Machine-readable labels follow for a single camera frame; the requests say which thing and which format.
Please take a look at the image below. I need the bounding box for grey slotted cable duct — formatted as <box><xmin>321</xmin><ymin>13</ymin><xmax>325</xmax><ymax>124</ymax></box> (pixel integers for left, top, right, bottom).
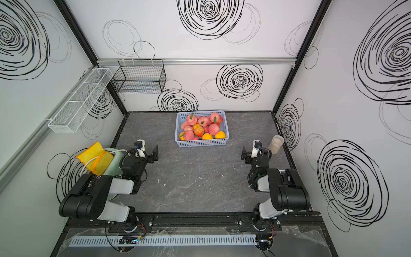
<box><xmin>69</xmin><ymin>235</ymin><xmax>258</xmax><ymax>248</ymax></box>

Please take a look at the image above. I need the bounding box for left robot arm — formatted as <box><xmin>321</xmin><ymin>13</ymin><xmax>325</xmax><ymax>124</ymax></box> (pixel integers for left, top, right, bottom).
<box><xmin>58</xmin><ymin>140</ymin><xmax>159</xmax><ymax>227</ymax></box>

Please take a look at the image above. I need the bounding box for black wire wall basket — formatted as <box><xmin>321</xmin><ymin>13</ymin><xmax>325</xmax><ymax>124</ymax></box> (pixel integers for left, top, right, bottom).
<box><xmin>111</xmin><ymin>59</ymin><xmax>167</xmax><ymax>94</ymax></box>

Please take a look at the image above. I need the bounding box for light blue plastic basket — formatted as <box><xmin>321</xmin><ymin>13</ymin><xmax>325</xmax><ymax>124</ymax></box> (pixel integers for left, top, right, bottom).
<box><xmin>174</xmin><ymin>110</ymin><xmax>230</xmax><ymax>147</ymax></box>

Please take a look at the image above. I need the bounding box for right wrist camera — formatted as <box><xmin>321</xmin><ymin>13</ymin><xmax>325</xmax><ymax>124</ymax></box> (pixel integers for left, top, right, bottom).
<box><xmin>251</xmin><ymin>140</ymin><xmax>262</xmax><ymax>158</ymax></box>

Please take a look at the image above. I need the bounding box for yellow toast slice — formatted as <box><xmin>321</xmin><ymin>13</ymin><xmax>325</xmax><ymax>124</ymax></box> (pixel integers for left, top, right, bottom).
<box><xmin>76</xmin><ymin>142</ymin><xmax>105</xmax><ymax>171</ymax></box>
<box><xmin>92</xmin><ymin>151</ymin><xmax>114</xmax><ymax>176</ymax></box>

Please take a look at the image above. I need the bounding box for frosted plastic cup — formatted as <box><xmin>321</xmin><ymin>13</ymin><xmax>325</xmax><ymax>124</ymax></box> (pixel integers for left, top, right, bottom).
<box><xmin>268</xmin><ymin>135</ymin><xmax>285</xmax><ymax>155</ymax></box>

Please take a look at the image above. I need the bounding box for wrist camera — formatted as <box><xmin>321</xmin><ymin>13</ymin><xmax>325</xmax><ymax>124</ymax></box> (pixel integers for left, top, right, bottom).
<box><xmin>251</xmin><ymin>140</ymin><xmax>262</xmax><ymax>158</ymax></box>
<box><xmin>134</xmin><ymin>139</ymin><xmax>147</xmax><ymax>158</ymax></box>

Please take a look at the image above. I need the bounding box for pink peach with leaf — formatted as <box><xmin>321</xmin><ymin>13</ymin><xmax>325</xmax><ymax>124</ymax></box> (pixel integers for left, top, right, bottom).
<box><xmin>186</xmin><ymin>113</ymin><xmax>198</xmax><ymax>126</ymax></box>

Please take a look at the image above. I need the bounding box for yellow toast slice rear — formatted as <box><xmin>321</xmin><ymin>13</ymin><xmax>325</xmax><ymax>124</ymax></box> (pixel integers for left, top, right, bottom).
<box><xmin>76</xmin><ymin>142</ymin><xmax>105</xmax><ymax>171</ymax></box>

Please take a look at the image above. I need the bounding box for mint green toaster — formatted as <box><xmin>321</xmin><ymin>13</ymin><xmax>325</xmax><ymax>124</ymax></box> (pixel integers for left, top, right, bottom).
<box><xmin>82</xmin><ymin>148</ymin><xmax>126</xmax><ymax>176</ymax></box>

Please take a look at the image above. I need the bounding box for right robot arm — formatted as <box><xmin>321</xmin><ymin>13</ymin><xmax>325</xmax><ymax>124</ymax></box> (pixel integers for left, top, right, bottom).
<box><xmin>241</xmin><ymin>145</ymin><xmax>310</xmax><ymax>224</ymax></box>

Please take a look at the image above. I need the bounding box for yellow toast slice front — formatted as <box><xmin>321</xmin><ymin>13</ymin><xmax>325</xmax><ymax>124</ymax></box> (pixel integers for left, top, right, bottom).
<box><xmin>92</xmin><ymin>151</ymin><xmax>114</xmax><ymax>176</ymax></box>

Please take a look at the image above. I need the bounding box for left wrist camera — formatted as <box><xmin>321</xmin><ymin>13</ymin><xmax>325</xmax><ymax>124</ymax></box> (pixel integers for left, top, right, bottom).
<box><xmin>134</xmin><ymin>139</ymin><xmax>147</xmax><ymax>158</ymax></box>

